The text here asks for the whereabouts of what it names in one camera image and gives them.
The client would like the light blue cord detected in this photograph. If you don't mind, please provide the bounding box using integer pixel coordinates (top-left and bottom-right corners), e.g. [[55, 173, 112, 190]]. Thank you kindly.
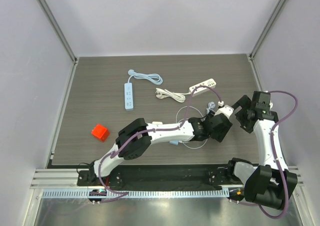
[[205, 101, 216, 116]]

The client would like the thin white usb cable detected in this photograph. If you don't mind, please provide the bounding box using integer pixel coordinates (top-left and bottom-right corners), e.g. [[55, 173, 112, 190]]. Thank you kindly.
[[175, 106, 209, 150]]

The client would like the white usb power strip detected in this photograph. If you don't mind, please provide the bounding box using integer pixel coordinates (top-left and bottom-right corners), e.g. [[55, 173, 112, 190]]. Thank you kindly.
[[189, 78, 217, 97]]

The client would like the blue usb charger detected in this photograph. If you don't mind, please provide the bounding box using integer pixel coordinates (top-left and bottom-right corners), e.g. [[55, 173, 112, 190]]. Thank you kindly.
[[169, 141, 179, 145]]

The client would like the white power strip cord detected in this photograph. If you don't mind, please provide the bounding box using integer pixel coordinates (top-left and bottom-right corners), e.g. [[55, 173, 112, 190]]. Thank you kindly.
[[155, 87, 193, 103]]

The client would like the blue power strip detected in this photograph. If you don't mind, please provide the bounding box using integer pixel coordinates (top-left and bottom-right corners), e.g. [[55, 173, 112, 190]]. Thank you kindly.
[[124, 82, 134, 111]]

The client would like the red cube socket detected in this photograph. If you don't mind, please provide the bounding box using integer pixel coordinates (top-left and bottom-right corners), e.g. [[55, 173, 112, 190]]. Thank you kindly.
[[92, 124, 110, 142]]

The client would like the white cube charger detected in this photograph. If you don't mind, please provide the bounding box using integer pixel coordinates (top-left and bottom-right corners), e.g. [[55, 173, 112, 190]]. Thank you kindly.
[[152, 121, 163, 125]]

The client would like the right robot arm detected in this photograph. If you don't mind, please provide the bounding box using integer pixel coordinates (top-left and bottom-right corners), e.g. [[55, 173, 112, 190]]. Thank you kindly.
[[225, 91, 298, 210]]

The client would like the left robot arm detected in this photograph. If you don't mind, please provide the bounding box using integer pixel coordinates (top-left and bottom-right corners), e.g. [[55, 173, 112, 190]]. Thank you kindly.
[[87, 114, 233, 186]]

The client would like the blue power strip cable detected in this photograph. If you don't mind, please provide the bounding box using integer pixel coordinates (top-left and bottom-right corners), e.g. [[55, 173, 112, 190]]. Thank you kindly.
[[127, 69, 164, 86]]

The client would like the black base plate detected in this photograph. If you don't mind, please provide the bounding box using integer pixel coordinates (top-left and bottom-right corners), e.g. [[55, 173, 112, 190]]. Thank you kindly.
[[77, 164, 241, 187]]

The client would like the slotted cable duct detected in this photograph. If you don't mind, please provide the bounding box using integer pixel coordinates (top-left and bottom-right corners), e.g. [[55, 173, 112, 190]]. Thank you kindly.
[[42, 188, 229, 199]]

